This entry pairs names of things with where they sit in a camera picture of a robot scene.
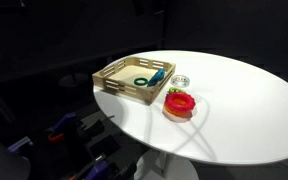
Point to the light wooden slatted tray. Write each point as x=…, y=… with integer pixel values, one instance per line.
x=130, y=71

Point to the purple clamp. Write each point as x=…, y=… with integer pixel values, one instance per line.
x=65, y=120
x=97, y=170

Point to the white table pedestal base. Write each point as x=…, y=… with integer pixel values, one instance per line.
x=170, y=166

